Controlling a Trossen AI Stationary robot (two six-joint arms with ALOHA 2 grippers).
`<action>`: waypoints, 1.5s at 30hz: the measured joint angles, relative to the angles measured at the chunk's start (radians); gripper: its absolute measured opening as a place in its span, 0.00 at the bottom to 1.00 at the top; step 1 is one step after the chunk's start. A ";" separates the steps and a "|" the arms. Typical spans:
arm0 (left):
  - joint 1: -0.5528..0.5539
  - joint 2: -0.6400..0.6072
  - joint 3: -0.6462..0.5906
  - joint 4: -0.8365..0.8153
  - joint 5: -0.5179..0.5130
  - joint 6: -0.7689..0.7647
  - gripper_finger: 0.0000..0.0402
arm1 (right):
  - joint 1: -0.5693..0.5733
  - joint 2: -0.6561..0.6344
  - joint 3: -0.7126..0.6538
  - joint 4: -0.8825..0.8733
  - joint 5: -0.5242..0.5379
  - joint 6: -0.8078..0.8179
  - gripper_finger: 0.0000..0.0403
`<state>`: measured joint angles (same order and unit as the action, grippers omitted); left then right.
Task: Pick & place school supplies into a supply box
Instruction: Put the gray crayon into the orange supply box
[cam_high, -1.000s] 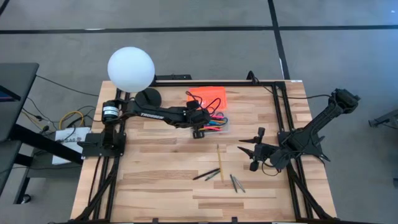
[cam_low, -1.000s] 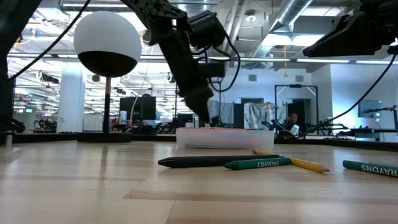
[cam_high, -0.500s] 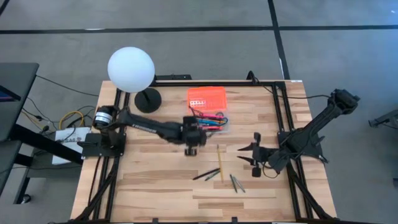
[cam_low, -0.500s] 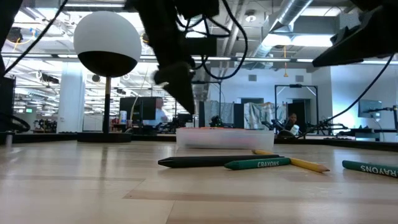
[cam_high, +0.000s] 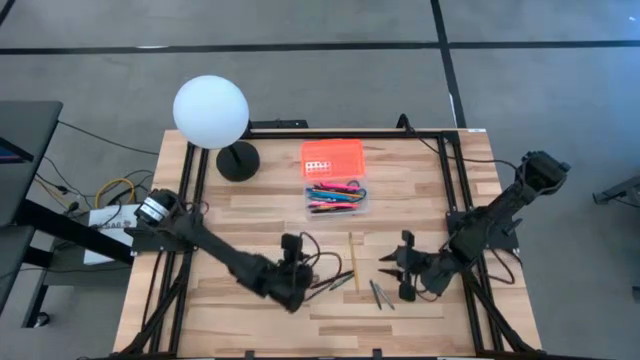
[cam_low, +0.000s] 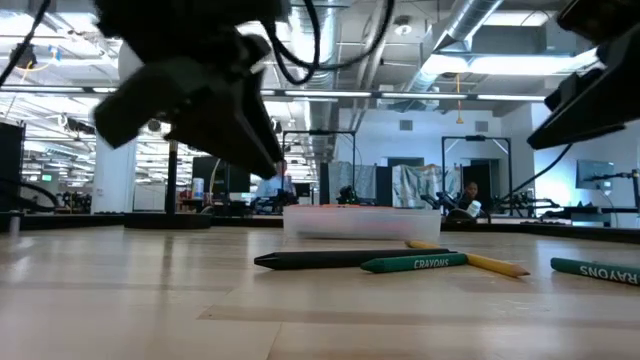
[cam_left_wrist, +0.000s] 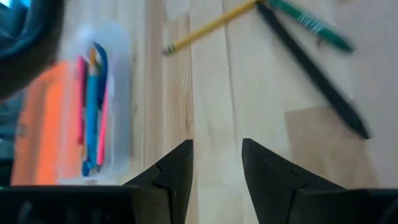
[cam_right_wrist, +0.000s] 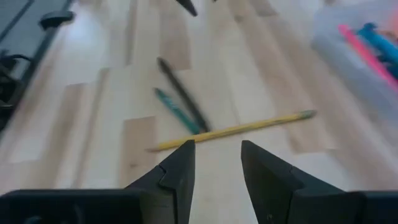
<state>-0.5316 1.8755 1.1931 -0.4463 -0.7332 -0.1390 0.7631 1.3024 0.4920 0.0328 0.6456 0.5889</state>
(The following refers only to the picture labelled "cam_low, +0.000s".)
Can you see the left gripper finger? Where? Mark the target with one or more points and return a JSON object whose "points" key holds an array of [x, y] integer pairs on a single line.
{"points": [[262, 120], [225, 135]]}

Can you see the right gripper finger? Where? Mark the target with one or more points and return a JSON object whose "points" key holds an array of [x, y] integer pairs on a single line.
{"points": [[575, 127]]}

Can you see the yellow pencil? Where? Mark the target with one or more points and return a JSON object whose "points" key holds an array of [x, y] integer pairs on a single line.
{"points": [[495, 265]]}

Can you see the green crayon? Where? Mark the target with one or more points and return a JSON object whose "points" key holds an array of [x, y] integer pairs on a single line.
{"points": [[595, 270], [415, 262]]}

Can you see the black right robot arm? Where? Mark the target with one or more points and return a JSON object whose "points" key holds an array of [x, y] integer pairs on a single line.
{"points": [[610, 17]]}

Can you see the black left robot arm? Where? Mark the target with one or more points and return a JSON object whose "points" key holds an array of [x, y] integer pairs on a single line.
{"points": [[190, 20]]}

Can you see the clear box with orange lid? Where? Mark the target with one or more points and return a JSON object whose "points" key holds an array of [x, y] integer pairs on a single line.
{"points": [[360, 222]]}

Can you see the black monitor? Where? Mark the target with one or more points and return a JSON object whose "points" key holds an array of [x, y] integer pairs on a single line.
{"points": [[202, 180]]}

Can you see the ceiling light strip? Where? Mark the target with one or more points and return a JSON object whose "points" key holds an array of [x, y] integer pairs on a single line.
{"points": [[345, 93], [520, 97]]}

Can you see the person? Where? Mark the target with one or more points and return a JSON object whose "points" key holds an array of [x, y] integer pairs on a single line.
{"points": [[470, 192], [270, 189]]}

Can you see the white column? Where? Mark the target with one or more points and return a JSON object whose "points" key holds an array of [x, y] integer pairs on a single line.
{"points": [[112, 180]]}

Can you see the pale tarp cover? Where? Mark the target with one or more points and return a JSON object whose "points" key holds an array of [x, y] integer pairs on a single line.
{"points": [[425, 185], [355, 180]]}

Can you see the green exit sign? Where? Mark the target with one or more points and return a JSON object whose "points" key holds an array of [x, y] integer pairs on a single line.
{"points": [[47, 177]]}

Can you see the white cup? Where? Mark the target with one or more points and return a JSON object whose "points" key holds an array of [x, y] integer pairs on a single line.
{"points": [[473, 207]]}

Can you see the round black ceiling device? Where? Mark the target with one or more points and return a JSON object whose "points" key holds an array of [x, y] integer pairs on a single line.
{"points": [[22, 55]]}

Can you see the round ceiling sensor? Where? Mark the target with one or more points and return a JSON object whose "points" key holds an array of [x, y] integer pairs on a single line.
{"points": [[403, 27]]}

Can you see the wall monitor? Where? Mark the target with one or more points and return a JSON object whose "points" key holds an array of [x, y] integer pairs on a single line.
{"points": [[595, 175]]}

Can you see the black frame rig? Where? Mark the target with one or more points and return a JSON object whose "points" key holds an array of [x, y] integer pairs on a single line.
{"points": [[320, 132], [475, 138]]}

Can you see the silver ventilation duct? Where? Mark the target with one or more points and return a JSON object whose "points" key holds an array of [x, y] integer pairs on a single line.
{"points": [[465, 20], [332, 35]]}

